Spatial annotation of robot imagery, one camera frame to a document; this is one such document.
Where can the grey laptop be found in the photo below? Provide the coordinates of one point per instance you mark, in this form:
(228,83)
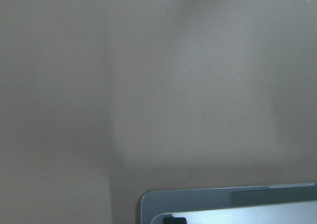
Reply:
(269,204)

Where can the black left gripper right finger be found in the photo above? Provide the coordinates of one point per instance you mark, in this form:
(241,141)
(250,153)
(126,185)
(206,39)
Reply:
(180,220)

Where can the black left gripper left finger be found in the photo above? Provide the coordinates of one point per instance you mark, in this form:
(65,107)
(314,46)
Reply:
(169,220)

